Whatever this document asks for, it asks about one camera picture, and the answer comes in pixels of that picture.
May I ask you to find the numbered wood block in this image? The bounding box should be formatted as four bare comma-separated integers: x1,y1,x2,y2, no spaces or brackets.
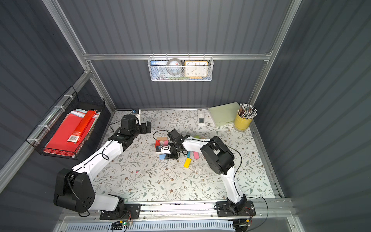
157,137,168,141

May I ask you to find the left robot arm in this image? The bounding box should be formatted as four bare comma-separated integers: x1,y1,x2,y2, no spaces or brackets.
54,114,151,217

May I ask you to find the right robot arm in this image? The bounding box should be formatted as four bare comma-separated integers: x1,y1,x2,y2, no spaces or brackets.
168,129,247,212

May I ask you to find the yellow block front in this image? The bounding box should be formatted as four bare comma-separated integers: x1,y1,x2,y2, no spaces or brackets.
184,158,192,168

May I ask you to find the white remote control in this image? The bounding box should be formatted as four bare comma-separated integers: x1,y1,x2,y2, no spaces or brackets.
198,109,205,125

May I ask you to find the pale green book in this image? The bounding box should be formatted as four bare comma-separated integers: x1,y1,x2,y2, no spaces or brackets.
208,102,240,127

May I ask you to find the red folders stack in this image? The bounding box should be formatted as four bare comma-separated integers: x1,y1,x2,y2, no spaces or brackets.
43,109,100,159

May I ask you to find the yellow pencil cup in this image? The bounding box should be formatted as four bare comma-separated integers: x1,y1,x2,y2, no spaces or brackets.
234,114,253,131

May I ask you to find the orange alarm clock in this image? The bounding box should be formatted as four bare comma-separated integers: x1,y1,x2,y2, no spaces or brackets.
184,61,209,78

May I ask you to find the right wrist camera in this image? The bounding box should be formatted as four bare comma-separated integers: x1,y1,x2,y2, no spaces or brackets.
155,146,171,154

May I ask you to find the white wire wall basket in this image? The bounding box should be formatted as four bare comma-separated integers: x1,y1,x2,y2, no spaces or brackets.
147,56,214,82

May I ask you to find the black wire side basket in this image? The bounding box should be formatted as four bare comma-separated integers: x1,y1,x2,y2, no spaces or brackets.
26,90,105,160

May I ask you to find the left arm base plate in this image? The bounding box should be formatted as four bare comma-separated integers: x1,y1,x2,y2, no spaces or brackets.
100,204,141,220

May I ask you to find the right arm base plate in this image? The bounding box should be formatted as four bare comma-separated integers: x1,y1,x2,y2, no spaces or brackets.
214,201,256,217

